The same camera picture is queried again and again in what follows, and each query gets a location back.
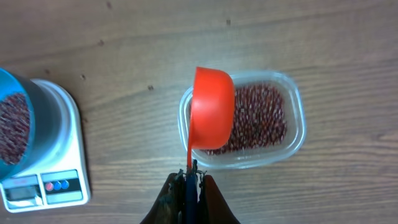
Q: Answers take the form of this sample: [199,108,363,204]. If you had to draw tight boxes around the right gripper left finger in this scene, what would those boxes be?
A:
[141,169,185,224]

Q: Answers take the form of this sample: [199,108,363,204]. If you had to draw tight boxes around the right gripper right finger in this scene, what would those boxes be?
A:
[197,175,240,224]

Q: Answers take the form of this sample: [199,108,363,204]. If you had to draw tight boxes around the red scoop blue handle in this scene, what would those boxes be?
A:
[184,67,234,223]

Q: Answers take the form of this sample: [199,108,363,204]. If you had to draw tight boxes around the white digital kitchen scale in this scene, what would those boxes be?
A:
[1,79,91,213]

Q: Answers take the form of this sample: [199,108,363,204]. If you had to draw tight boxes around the blue bowl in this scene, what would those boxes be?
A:
[1,68,61,180]

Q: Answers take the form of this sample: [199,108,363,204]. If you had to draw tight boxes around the red beans in bowl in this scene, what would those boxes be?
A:
[1,93,30,165]

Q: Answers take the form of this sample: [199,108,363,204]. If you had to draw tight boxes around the red beans in container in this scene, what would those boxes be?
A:
[204,83,287,156]

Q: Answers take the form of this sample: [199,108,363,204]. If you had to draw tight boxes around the clear plastic bean container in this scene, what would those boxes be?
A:
[178,70,307,169]

